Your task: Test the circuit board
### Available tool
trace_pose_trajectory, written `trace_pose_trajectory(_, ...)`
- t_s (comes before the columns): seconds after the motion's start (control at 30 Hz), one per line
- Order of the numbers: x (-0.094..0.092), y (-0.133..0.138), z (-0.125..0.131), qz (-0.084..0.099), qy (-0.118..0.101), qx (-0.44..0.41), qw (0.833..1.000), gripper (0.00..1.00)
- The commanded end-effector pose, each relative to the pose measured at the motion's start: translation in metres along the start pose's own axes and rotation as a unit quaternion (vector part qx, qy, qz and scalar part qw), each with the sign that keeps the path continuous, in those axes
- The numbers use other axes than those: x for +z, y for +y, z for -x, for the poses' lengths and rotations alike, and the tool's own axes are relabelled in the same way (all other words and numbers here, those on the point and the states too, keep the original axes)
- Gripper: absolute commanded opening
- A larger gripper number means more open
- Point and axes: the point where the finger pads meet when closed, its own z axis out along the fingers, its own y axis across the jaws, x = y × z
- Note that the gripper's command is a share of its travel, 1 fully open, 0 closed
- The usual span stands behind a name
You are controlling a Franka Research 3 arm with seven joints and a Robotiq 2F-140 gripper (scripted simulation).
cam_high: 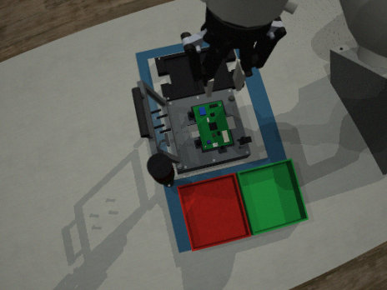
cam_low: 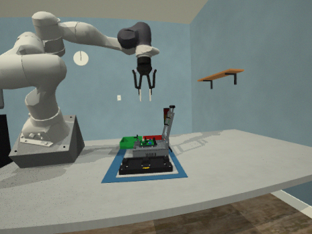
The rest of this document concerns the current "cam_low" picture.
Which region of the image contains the green open-top bin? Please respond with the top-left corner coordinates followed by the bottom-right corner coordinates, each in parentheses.
top-left (120, 136), bottom-right (143, 149)

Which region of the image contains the red open-top bin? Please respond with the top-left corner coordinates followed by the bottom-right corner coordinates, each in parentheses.
top-left (143, 135), bottom-right (162, 140)

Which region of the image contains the green circuit board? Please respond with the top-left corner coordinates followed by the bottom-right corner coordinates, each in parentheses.
top-left (141, 139), bottom-right (154, 145)

